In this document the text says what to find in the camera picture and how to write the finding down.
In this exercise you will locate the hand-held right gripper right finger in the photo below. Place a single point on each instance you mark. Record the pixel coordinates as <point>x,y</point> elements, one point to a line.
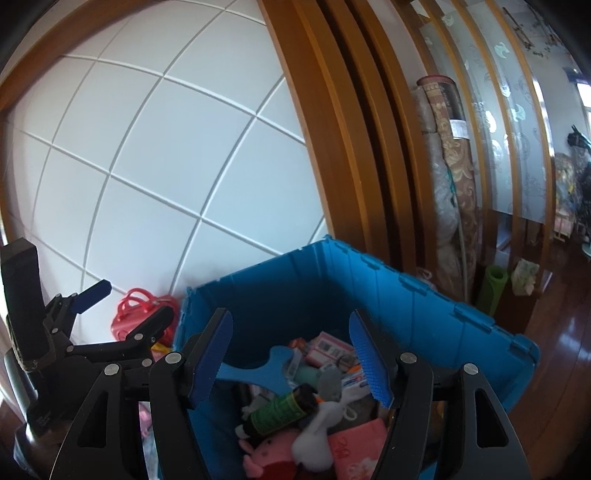
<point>369,364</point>

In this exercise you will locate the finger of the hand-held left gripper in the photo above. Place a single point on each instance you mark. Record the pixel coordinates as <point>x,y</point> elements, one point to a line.
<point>138,341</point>
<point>92,293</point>

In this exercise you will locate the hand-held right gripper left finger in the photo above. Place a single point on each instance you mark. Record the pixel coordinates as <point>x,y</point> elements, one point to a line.
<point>212,364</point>

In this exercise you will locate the blue plastic crate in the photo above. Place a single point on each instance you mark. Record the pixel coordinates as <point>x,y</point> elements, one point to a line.
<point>286,286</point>

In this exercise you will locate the white red blue tube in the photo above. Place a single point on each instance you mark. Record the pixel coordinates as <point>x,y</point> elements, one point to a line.
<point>355,381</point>

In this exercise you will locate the red toy handbag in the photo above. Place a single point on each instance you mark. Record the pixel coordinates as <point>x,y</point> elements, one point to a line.
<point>127,323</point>

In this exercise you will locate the grey plush toy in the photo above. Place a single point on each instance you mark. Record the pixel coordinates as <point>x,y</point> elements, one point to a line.
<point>330,385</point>

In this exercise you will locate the pink white box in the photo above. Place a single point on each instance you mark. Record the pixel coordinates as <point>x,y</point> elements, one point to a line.
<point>323,346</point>

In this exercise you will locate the blue plastic slingshot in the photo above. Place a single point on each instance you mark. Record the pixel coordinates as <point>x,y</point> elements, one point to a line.
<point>272,369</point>

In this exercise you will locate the green label dark bottle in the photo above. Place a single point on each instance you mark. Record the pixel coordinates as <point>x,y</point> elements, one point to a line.
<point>281,408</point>

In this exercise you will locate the white goose plush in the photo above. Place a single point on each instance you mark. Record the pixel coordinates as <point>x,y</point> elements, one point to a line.
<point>314,438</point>

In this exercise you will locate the pink pig plush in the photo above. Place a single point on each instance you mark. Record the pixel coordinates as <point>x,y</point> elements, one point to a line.
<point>272,454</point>

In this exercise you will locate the green rolled yoga mat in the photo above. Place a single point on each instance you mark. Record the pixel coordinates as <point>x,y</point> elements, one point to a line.
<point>491,288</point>

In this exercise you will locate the plastic wrapped cloth roll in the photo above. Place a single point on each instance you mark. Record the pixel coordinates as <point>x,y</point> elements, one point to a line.
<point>443,221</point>

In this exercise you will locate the rolled patterned carpet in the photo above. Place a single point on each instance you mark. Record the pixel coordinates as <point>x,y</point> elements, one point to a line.
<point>455,184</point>

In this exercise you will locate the wooden slatted glass partition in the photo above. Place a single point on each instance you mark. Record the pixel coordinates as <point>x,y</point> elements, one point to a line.
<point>489,120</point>

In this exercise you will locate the bright window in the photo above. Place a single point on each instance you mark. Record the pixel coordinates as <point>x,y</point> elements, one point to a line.
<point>584,94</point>

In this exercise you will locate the wooden door frame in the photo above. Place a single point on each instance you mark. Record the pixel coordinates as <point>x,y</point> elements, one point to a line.
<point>323,138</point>

